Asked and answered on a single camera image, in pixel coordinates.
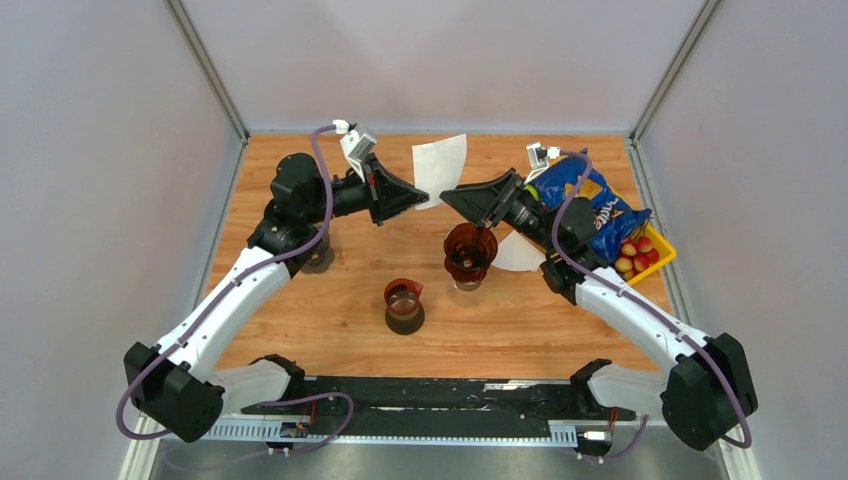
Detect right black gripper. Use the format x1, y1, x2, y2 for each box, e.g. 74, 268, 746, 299
440, 169, 562, 256

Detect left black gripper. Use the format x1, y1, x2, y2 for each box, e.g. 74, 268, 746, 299
305, 153, 429, 227

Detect amber coffee dripper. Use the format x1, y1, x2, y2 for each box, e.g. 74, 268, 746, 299
443, 223, 498, 280

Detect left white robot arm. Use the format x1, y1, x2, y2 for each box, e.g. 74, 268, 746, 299
116, 153, 429, 442

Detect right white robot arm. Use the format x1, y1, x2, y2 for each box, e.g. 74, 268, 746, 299
440, 169, 758, 451

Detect grey smoky coffee dripper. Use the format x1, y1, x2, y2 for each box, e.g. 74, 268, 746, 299
301, 234, 335, 274

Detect clear glass server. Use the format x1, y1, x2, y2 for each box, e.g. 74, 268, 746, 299
453, 277, 483, 292

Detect brown glass carafe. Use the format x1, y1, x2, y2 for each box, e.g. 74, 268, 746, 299
384, 278, 425, 335

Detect blue chips bag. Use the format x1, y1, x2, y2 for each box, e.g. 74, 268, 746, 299
529, 155, 652, 263

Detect red strawberries cluster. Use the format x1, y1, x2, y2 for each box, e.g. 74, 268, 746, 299
613, 235, 661, 281

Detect yellow plastic tray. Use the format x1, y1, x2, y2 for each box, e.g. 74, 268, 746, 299
613, 222, 677, 285

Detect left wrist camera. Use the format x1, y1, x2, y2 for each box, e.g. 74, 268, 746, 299
332, 119, 377, 181

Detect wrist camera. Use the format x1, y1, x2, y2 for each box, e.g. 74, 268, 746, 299
525, 142, 562, 182
332, 119, 377, 181

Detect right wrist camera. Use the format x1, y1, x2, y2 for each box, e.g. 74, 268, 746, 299
525, 142, 562, 182

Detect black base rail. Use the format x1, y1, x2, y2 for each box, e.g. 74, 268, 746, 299
242, 376, 611, 439

